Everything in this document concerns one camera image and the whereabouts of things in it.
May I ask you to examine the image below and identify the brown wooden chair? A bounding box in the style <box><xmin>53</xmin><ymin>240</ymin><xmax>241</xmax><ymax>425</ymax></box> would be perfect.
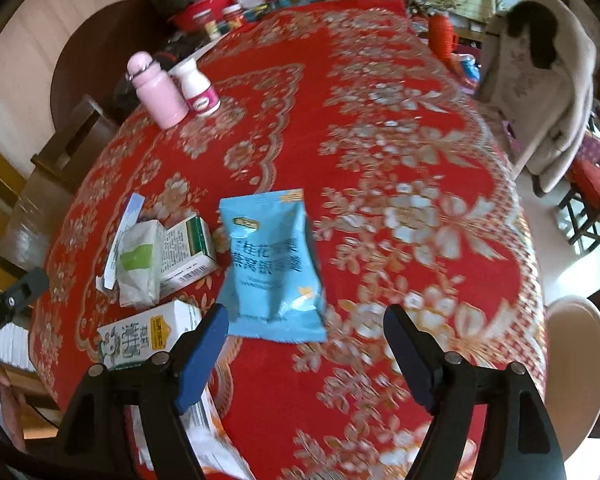
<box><xmin>0</xmin><ymin>93</ymin><xmax>121</xmax><ymax>267</ymax></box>

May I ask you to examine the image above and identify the green white medicine box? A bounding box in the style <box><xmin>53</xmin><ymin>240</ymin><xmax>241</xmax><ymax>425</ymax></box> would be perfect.
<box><xmin>157</xmin><ymin>213</ymin><xmax>219</xmax><ymax>299</ymax></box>

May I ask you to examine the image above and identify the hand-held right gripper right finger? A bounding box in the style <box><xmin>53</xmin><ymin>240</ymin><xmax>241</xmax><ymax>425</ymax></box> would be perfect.
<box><xmin>382</xmin><ymin>304</ymin><xmax>568</xmax><ymax>480</ymax></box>

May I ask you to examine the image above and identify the round brown board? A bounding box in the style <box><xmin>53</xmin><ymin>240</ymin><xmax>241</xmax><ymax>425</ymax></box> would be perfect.
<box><xmin>50</xmin><ymin>0</ymin><xmax>174</xmax><ymax>132</ymax></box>

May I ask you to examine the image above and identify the black garment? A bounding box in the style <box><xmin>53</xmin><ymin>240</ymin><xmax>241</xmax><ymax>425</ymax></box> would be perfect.
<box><xmin>504</xmin><ymin>0</ymin><xmax>566</xmax><ymax>69</ymax></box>

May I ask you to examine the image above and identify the wooden stool red cushion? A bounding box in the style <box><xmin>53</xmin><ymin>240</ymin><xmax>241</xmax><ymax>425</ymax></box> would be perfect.
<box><xmin>559</xmin><ymin>157</ymin><xmax>600</xmax><ymax>247</ymax></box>

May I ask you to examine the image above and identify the blue plastic bag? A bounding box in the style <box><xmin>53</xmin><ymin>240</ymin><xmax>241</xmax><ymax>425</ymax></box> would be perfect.
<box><xmin>459</xmin><ymin>54</ymin><xmax>481</xmax><ymax>86</ymax></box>

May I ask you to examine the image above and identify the white paper stack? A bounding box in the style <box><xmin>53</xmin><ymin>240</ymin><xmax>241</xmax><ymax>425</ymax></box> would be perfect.
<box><xmin>0</xmin><ymin>322</ymin><xmax>36</xmax><ymax>374</ymax></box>

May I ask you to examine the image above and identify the white bottle pink label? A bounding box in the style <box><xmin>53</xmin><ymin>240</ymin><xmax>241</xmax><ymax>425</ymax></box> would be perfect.
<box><xmin>172</xmin><ymin>58</ymin><xmax>222</xmax><ymax>117</ymax></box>

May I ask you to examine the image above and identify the red thermos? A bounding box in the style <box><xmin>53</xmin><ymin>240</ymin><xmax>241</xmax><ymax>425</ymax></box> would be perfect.
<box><xmin>427</xmin><ymin>12</ymin><xmax>456</xmax><ymax>59</ymax></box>

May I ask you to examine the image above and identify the beige plastic stool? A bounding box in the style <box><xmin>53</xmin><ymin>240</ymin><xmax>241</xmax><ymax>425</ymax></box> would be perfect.
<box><xmin>542</xmin><ymin>295</ymin><xmax>600</xmax><ymax>467</ymax></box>

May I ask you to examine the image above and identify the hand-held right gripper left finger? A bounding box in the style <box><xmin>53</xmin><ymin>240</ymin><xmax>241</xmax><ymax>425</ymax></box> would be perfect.
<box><xmin>55</xmin><ymin>304</ymin><xmax>231</xmax><ymax>480</ymax></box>

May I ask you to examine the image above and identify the pale pink panel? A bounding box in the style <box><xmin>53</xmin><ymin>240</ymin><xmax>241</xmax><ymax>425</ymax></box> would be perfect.
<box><xmin>0</xmin><ymin>0</ymin><xmax>152</xmax><ymax>132</ymax></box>

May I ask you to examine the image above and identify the white green milk carton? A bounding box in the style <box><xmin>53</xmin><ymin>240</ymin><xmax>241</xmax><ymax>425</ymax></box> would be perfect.
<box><xmin>97</xmin><ymin>298</ymin><xmax>204</xmax><ymax>372</ymax></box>

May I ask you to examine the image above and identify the red plastic basin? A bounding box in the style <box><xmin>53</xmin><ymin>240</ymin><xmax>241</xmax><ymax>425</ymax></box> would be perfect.
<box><xmin>169</xmin><ymin>0</ymin><xmax>241</xmax><ymax>31</ymax></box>

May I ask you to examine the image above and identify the white green tissue packet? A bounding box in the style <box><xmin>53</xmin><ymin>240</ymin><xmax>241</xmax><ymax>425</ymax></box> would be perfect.
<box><xmin>115</xmin><ymin>219</ymin><xmax>167</xmax><ymax>309</ymax></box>

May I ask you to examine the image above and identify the beige coat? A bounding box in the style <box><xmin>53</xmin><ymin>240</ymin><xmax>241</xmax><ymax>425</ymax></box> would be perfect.
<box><xmin>474</xmin><ymin>0</ymin><xmax>599</xmax><ymax>194</ymax></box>

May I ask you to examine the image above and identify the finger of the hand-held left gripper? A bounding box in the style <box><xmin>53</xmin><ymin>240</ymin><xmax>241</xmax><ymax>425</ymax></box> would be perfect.
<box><xmin>0</xmin><ymin>267</ymin><xmax>50</xmax><ymax>347</ymax></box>

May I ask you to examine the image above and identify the thin white blue box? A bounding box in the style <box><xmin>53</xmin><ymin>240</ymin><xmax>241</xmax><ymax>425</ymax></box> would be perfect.
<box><xmin>102</xmin><ymin>193</ymin><xmax>145</xmax><ymax>291</ymax></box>

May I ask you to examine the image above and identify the blue snack packet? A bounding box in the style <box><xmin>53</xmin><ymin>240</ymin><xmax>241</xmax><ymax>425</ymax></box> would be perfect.
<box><xmin>218</xmin><ymin>188</ymin><xmax>329</xmax><ymax>344</ymax></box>

